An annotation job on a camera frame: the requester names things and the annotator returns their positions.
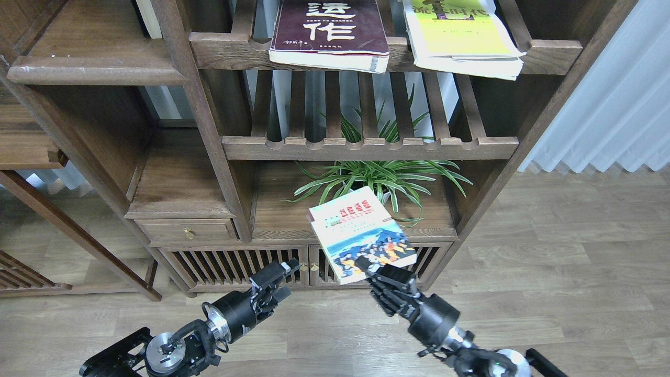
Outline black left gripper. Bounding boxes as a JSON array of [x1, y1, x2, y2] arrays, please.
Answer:
[[203, 259, 300, 343]]

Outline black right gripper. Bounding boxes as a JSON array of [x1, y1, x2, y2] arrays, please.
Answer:
[[355, 256, 462, 350]]

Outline book with mountain cover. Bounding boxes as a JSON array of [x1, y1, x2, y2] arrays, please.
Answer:
[[309, 186, 417, 285]]

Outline yellow green book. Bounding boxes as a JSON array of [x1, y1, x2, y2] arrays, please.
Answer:
[[402, 1, 524, 81]]

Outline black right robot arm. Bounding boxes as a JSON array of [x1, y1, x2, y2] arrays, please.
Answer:
[[355, 256, 565, 376]]

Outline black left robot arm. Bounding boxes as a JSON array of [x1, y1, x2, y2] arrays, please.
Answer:
[[79, 259, 300, 376]]

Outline green spider plant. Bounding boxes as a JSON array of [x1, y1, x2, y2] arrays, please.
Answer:
[[285, 84, 473, 227]]

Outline brass drawer knob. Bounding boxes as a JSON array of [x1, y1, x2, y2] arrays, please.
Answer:
[[183, 227, 195, 239]]

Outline dark wooden bookshelf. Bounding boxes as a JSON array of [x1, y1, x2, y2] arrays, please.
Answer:
[[2, 1, 637, 296]]

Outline maroon book white characters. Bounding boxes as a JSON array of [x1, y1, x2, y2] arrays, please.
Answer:
[[269, 1, 389, 74]]

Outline white curtain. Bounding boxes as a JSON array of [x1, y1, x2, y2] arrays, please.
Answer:
[[519, 1, 669, 174]]

